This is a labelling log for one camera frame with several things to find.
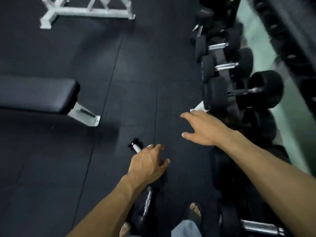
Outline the person's left hand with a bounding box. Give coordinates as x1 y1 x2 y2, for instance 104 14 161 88
127 144 171 187

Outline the person's right hand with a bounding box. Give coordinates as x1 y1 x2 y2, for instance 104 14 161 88
180 110 235 147

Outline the small chrome handle dumbbell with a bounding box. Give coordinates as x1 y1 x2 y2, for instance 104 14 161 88
128 137 144 154

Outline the person's left forearm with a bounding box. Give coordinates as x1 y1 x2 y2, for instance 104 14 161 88
66 173 149 237

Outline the person's right forearm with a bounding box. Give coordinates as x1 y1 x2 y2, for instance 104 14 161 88
213 129 316 237

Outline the white paper label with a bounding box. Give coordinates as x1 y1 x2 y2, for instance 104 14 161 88
190 101 209 114

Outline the black hex dumbbell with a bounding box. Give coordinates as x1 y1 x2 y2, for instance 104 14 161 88
132 181 161 237

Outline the row of black rack dumbbells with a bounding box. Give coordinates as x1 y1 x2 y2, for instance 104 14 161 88
191 5 292 237

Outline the black sandal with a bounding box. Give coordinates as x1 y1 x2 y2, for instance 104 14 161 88
183 202 203 228

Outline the blue jeans leg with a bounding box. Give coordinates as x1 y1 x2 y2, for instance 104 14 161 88
171 220 202 237

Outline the black padded weight bench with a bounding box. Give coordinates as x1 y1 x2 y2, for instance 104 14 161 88
0 76 101 128

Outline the black metal storage rack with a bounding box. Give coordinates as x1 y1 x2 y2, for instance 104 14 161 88
228 0 316 119

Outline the white metal bench frame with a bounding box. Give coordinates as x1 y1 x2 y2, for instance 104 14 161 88
39 0 136 29

